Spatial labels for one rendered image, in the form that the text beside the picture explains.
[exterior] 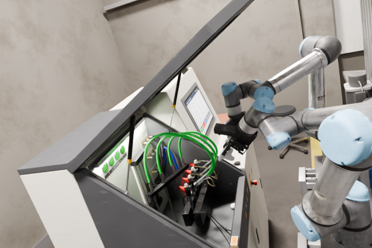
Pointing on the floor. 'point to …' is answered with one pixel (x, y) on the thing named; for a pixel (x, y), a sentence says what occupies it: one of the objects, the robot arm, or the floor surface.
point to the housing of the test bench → (66, 185)
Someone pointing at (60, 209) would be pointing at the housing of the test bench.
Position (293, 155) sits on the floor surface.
